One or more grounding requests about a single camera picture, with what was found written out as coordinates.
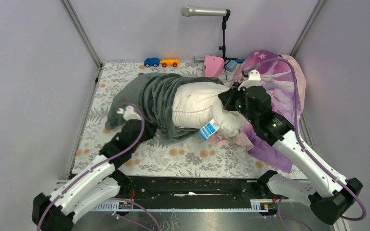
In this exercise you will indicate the blue white pillow label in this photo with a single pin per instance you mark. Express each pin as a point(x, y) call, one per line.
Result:
point(209, 129)

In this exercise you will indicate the black microphone stand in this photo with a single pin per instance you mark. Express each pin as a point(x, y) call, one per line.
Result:
point(222, 48)

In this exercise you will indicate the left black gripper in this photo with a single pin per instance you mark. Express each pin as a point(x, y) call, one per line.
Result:
point(151, 130)

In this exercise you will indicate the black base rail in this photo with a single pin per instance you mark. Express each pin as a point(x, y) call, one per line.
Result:
point(168, 194)

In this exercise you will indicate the pink wedge block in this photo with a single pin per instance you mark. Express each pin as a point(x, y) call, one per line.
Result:
point(212, 66)

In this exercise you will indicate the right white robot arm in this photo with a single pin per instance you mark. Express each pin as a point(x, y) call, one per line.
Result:
point(329, 194)

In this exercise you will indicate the grey plush pillowcase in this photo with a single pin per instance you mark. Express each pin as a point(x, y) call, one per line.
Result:
point(153, 94)

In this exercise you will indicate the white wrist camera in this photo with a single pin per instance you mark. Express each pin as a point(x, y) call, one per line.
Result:
point(129, 113)
point(253, 78)

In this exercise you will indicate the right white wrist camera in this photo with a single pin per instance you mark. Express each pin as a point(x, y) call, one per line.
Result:
point(253, 78)

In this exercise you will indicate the white pillow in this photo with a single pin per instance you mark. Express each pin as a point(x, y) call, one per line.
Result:
point(196, 104)

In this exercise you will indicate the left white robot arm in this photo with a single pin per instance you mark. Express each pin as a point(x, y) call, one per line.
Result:
point(99, 181)

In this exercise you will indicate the silver microphone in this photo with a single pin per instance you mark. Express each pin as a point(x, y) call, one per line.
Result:
point(189, 11)

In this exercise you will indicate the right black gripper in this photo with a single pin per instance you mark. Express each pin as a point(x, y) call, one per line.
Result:
point(228, 96)

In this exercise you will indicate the floral table cloth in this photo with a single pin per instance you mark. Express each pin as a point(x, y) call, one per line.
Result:
point(192, 157)

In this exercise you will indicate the orange toy car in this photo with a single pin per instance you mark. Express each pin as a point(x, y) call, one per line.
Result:
point(169, 62)

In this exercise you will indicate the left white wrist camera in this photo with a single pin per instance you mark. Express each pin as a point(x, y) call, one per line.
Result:
point(129, 113)

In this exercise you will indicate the purple princess print blanket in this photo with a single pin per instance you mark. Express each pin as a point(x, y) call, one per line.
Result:
point(284, 81)

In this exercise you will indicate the blue toy car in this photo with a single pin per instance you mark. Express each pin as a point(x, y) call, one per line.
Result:
point(152, 62)

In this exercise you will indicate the light blue small box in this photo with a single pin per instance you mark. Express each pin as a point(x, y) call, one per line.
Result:
point(231, 65)

